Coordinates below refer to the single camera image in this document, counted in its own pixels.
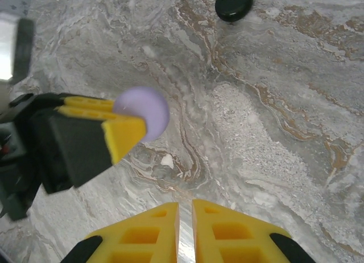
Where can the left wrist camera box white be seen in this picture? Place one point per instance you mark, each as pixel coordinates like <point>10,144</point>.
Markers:
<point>22,47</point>

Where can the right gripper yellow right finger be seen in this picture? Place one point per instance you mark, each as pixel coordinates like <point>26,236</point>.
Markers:
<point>236,240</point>

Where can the purple earbud charging case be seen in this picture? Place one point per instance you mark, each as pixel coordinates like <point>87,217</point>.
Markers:
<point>150,109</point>

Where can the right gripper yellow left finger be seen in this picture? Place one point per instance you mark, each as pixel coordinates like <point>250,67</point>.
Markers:
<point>142,240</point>

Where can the black earbud charging case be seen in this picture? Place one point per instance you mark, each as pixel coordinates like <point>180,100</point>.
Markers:
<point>233,4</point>

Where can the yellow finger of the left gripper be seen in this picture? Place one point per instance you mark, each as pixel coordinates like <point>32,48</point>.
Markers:
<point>85,101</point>
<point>79,149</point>

